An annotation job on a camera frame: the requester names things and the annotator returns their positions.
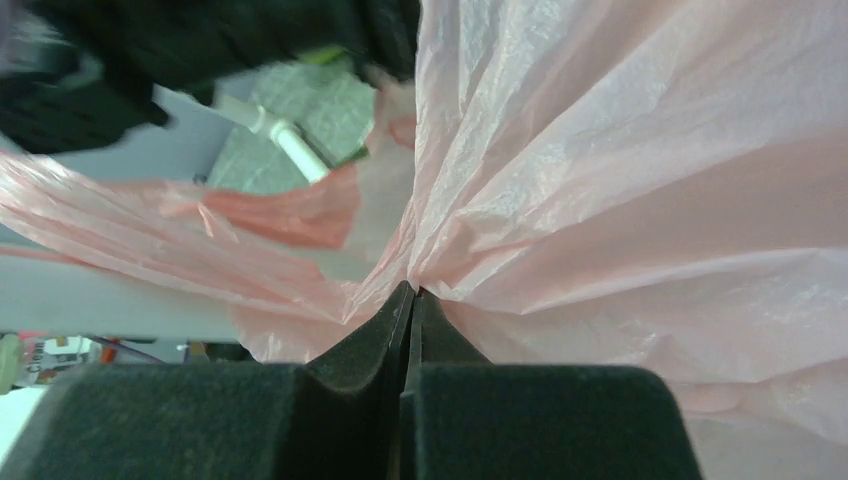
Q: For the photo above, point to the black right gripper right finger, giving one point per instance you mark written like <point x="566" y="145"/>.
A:
<point x="465" y="417"/>

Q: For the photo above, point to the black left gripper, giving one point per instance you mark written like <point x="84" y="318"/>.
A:
<point x="78" y="75"/>

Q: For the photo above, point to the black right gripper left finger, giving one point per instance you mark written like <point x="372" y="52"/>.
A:
<point x="331" y="418"/>

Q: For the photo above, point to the pink plastic bag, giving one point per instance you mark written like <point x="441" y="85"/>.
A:
<point x="654" y="183"/>

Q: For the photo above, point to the white PVC pipe frame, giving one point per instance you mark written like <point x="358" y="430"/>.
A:
<point x="282" y="133"/>

